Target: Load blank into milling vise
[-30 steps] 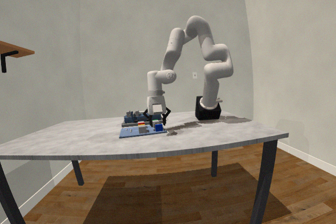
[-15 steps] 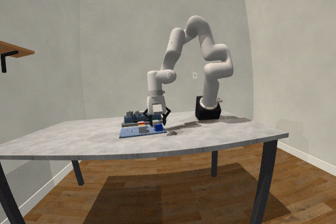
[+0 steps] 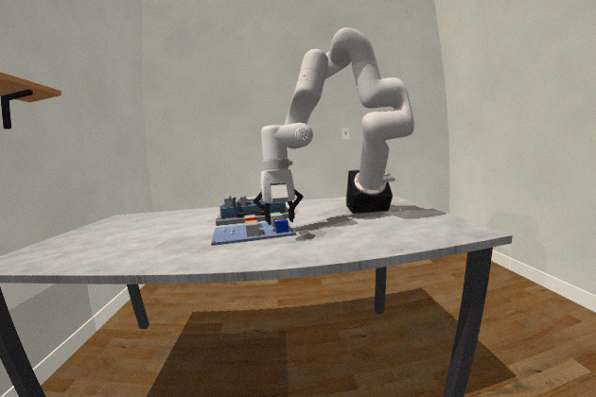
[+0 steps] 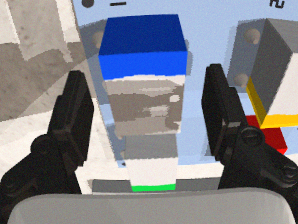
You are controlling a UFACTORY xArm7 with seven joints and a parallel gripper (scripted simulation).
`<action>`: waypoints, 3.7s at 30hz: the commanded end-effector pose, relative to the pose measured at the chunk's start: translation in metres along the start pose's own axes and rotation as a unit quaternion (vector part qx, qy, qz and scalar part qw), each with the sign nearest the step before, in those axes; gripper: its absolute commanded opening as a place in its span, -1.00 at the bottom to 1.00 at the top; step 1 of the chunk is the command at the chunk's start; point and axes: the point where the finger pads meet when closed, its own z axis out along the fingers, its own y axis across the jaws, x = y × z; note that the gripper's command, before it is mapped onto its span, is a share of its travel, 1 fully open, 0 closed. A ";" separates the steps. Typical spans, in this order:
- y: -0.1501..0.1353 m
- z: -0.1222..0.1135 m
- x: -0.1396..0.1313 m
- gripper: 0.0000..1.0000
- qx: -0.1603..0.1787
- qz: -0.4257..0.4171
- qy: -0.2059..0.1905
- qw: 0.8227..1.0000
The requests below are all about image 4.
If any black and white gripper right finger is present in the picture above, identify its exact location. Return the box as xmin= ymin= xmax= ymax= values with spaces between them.
xmin=201 ymin=63 xmax=298 ymax=224

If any white block with yellow end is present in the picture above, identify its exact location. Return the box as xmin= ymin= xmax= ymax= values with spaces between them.
xmin=246 ymin=18 xmax=298 ymax=129

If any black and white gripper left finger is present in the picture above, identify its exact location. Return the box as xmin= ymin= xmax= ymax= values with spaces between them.
xmin=0 ymin=70 xmax=94 ymax=224

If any white block with green end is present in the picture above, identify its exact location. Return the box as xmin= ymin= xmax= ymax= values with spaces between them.
xmin=124 ymin=134 xmax=178 ymax=191

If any white block with red end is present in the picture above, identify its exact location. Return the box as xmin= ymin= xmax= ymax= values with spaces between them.
xmin=246 ymin=115 xmax=288 ymax=154

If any grey block with blue end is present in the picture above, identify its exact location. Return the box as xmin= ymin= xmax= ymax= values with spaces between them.
xmin=98 ymin=14 xmax=187 ymax=136

